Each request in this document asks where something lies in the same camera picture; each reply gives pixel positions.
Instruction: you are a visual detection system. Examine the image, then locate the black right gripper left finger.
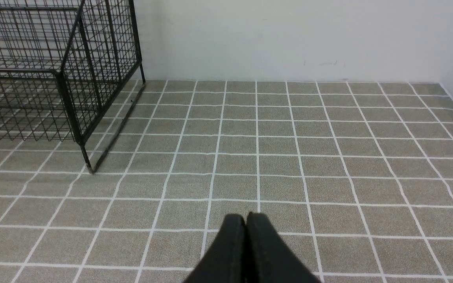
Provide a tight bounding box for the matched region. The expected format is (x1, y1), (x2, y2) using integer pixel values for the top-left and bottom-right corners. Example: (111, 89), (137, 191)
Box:
(184, 214), (246, 283)

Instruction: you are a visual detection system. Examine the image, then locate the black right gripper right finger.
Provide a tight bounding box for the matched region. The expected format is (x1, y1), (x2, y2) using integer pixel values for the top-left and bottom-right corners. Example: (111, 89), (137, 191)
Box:
(245, 212), (320, 283)

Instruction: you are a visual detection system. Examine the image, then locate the black wire mesh rack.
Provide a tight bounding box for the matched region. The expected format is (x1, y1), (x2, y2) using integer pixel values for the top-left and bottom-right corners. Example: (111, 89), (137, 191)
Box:
(0, 0), (143, 173)

